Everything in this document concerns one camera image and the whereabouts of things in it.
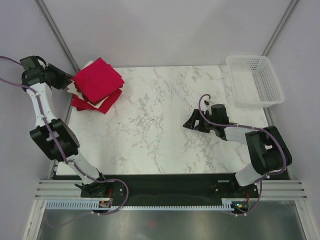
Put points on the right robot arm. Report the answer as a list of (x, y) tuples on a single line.
[(267, 150)]

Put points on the white slotted cable duct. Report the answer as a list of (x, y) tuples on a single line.
[(99, 205)]

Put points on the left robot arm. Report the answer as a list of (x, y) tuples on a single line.
[(51, 134)]

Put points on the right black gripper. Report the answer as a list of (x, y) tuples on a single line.
[(190, 123)]

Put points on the aluminium frame post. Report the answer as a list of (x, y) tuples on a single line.
[(280, 27), (57, 33)]

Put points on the left aluminium frame post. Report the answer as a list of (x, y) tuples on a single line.
[(57, 33)]

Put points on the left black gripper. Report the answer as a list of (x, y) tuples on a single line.
[(63, 78)]

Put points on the white plastic basket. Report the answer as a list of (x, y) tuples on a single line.
[(253, 80)]

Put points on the right aluminium frame post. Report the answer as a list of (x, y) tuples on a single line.
[(280, 27)]

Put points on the bright red t shirt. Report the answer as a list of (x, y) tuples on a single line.
[(97, 81)]

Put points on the red folded shirt bottom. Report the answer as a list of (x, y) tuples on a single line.
[(81, 105)]

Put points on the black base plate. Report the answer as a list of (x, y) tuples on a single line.
[(166, 189)]

